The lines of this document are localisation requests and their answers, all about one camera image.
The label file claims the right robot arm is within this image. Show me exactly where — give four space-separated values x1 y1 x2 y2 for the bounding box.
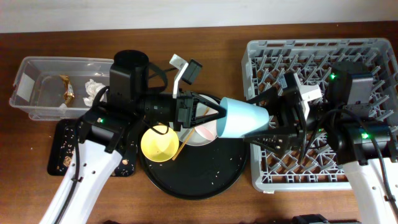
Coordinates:
244 62 397 223

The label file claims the wooden chopstick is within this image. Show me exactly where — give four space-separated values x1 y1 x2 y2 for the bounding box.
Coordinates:
172 107 210 161

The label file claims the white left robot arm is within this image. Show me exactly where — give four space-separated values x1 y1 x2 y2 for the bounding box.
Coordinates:
41 50 226 223

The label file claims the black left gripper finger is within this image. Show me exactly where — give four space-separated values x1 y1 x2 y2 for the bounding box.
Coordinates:
192 110 226 127
191 91 226 114

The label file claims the blue cup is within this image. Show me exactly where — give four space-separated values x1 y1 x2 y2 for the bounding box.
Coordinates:
216 97 270 138

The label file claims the yellow bowl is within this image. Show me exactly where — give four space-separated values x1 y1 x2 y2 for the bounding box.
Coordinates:
140 124 180 162

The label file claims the white tissue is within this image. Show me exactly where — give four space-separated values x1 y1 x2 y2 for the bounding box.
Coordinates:
83 79 105 107

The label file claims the grey dishwasher rack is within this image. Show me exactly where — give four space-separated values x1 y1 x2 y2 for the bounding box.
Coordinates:
241 38 397 193

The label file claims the round black tray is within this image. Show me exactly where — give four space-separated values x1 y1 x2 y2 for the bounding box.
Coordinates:
138 138 250 200

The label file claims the pink cup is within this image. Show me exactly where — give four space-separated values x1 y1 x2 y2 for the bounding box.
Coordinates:
195 121 217 141

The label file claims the gold candy wrapper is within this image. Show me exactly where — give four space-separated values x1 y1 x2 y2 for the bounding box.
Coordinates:
59 75 75 107

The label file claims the black rectangular tray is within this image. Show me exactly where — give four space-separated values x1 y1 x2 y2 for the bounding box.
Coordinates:
47 119 137 177

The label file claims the clear plastic bin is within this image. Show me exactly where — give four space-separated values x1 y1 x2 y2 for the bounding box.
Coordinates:
9 57 113 121

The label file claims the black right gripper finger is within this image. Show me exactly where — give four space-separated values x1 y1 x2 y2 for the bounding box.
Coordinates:
247 87 279 108
243 128 291 154

